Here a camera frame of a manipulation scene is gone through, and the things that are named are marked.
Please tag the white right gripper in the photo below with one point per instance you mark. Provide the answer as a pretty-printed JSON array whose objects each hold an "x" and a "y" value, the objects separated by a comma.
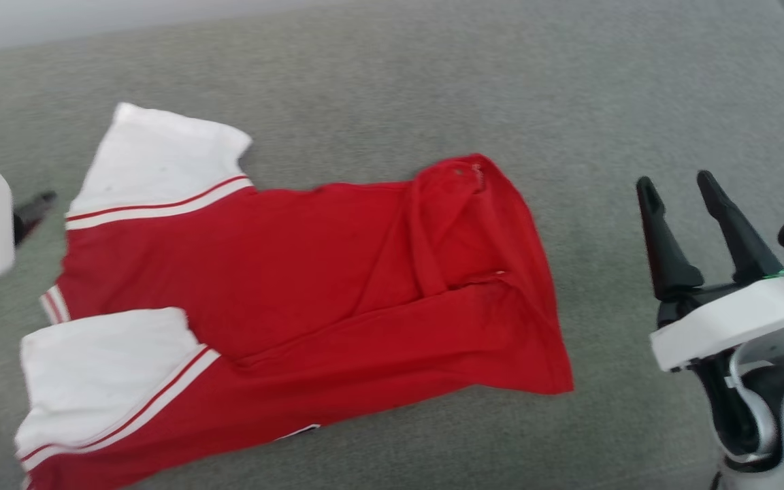
[{"x": 725, "y": 320}]

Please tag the grey fabric sofa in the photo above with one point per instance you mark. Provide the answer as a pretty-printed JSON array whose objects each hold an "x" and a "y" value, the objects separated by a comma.
[{"x": 569, "y": 102}]

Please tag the red and white garment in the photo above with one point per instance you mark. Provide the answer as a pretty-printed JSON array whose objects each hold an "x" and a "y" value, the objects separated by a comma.
[{"x": 297, "y": 272}]

